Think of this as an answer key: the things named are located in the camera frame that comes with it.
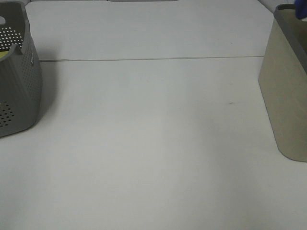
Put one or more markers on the grey perforated plastic basket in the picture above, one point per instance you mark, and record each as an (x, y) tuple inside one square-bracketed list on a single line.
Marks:
[(20, 73)]

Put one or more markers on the yellow-green cloth in basket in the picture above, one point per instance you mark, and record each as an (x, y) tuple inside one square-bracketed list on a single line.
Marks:
[(4, 55)]

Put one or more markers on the blue towel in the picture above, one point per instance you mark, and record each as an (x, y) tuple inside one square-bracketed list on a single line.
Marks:
[(301, 9)]

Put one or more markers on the beige plastic bin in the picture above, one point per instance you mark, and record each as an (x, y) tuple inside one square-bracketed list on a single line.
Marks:
[(283, 82)]

